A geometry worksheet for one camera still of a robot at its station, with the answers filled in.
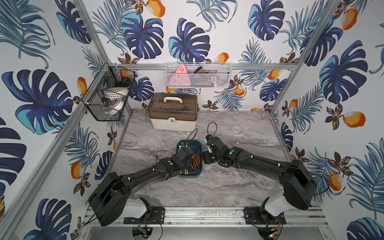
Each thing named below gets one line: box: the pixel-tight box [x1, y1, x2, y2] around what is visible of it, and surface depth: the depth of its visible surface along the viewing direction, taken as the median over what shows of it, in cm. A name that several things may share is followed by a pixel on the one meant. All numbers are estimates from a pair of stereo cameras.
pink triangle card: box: [169, 63, 191, 86], surface depth 92 cm
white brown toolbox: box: [148, 92, 198, 131], surface depth 100 cm
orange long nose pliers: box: [190, 153, 201, 172], surface depth 92 cm
